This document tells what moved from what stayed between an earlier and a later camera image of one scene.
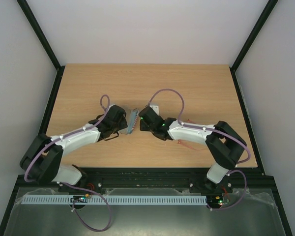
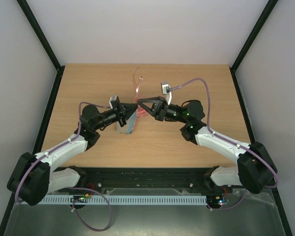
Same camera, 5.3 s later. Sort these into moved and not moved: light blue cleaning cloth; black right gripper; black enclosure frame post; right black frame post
Moved: black right gripper
Not moved: light blue cleaning cloth; black enclosure frame post; right black frame post
